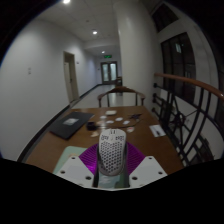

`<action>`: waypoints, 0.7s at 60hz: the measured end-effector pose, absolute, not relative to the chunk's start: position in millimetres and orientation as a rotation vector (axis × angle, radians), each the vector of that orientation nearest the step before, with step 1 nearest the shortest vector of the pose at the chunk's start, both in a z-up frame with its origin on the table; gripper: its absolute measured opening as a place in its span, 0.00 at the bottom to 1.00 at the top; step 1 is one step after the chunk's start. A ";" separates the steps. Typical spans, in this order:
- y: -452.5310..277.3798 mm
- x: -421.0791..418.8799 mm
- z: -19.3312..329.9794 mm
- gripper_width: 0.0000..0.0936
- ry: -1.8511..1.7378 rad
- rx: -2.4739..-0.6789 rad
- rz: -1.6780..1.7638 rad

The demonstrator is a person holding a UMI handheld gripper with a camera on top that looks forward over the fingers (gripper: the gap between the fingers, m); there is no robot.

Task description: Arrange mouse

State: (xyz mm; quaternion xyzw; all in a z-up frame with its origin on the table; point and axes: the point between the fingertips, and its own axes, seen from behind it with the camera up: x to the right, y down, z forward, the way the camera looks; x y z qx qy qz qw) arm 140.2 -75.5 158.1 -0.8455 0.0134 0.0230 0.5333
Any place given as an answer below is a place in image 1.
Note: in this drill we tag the red and white sticker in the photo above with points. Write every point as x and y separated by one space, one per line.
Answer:
130 129

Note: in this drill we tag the white honeycomb computer mouse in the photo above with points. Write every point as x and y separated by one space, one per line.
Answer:
112 151

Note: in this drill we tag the small black box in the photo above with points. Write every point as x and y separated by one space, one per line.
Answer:
91 126

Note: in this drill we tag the dark framed window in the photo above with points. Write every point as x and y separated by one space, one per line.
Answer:
178 66

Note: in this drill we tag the black closed laptop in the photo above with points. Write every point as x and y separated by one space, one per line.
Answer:
71 125

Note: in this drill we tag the white paper sheet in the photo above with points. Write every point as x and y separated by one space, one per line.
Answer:
156 130

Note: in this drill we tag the small peach sticker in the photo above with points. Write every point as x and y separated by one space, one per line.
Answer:
100 123

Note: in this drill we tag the green exit sign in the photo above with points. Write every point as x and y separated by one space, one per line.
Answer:
107 56

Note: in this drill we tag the small flat white box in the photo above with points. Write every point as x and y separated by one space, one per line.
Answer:
111 112

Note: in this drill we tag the light green cartoon mouse pad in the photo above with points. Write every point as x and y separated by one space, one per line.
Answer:
68 153

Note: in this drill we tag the small beige sticker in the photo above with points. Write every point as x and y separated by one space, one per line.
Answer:
95 134

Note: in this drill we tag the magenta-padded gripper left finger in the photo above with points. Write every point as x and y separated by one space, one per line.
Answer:
75 171

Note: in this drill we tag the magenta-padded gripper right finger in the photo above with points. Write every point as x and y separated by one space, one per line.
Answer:
146 171

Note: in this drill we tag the small white sticker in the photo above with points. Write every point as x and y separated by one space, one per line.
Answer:
126 122
119 119
109 122
103 117

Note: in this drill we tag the white side doorway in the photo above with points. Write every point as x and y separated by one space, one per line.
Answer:
70 76

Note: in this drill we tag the black railing with wooden handrail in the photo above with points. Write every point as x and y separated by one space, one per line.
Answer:
186 81

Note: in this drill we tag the glass double door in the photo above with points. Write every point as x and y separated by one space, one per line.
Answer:
109 72

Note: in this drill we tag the wooden armchair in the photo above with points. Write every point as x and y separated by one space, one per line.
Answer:
121 89

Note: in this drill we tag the round ceiling light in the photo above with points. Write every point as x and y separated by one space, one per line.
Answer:
66 1
95 32
103 52

